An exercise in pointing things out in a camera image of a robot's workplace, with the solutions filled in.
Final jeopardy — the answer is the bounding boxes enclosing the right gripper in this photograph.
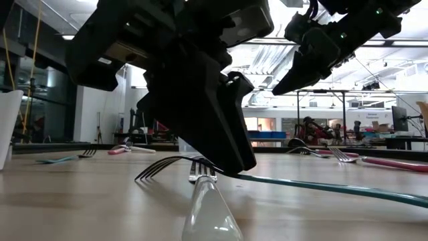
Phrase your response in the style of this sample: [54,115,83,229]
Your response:
[272,11,355,96]

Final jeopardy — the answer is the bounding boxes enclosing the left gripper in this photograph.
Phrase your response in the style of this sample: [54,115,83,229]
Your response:
[136,0,270,175]

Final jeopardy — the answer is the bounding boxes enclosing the teal handled fork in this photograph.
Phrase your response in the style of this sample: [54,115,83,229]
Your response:
[35,149,98,165]
[134,155,428,209]

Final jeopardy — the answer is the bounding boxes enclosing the blue storage crates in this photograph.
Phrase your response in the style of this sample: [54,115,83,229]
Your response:
[247,131,287,140]

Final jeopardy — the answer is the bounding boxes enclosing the person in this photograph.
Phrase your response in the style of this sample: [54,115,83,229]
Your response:
[302,116,335,145]

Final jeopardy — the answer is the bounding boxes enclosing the black background desk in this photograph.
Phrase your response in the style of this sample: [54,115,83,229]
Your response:
[113,132,178,145]

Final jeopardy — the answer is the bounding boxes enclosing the black overhead light bar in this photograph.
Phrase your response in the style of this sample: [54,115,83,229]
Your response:
[62,34,428,48]

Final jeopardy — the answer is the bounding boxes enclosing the brown cardboard box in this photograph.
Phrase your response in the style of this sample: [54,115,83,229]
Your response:
[371,120,391,133]

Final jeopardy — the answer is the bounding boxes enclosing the thin black tripod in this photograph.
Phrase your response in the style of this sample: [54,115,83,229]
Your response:
[96,111,103,145]

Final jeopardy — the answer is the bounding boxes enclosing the black computer monitor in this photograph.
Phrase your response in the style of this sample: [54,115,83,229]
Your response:
[391,105,409,133]

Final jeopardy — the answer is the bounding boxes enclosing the white plastic bin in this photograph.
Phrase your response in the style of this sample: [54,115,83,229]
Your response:
[0,89,25,171]

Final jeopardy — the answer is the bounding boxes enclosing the black metal rig frame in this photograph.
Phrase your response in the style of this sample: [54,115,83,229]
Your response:
[296,88,349,145]

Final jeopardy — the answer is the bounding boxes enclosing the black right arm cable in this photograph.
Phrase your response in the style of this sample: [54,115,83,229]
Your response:
[308,0,319,20]

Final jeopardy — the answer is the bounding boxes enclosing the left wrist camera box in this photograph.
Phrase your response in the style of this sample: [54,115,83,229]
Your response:
[219,3,276,48]

